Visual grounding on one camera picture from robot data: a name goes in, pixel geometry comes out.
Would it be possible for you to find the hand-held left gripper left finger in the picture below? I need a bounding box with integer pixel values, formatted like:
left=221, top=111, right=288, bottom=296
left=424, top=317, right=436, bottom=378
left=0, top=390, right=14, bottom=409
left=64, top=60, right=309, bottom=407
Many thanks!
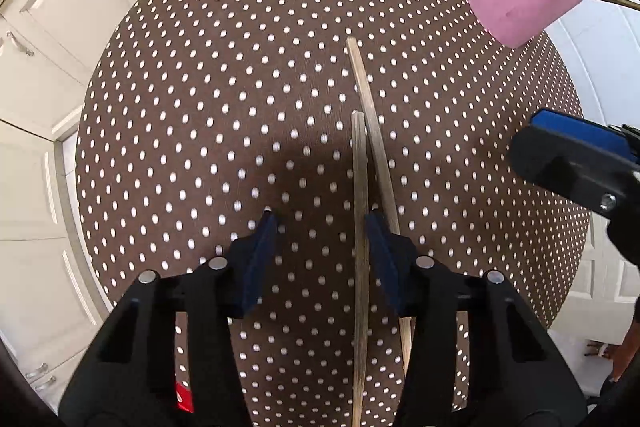
left=59, top=209, right=279, bottom=427

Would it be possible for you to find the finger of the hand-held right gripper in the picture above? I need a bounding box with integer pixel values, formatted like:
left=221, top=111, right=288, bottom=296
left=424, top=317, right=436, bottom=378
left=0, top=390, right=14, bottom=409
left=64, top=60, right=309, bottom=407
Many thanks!
left=506, top=108, right=640, bottom=268

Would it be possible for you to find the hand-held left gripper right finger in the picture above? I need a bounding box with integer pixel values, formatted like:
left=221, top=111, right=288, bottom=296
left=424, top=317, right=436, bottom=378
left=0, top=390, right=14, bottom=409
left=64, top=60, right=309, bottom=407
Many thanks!
left=363, top=209, right=588, bottom=427

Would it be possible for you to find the light wooden chopstick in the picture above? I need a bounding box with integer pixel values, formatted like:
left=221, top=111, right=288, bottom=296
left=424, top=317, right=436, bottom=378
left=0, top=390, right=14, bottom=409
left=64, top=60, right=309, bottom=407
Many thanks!
left=346, top=37, right=415, bottom=375
left=350, top=109, right=373, bottom=427

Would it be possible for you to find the red plastic object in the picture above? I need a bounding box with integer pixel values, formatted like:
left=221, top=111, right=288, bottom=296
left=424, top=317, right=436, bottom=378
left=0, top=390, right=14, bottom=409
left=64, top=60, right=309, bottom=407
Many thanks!
left=175, top=382, right=195, bottom=413

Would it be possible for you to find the white panelled door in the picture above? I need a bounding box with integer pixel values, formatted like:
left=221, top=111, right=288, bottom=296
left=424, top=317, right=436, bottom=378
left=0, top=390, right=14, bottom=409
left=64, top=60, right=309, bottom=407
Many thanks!
left=550, top=212, right=636, bottom=348

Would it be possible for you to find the brown polka dot tablecloth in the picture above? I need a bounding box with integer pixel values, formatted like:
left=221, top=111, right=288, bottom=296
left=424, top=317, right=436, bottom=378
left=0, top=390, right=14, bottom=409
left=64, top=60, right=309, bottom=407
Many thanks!
left=75, top=0, right=593, bottom=427

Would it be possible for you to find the cream drawer front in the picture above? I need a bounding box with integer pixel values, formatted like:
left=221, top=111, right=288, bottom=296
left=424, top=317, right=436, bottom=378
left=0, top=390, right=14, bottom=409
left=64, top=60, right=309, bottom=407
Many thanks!
left=10, top=347, right=96, bottom=408

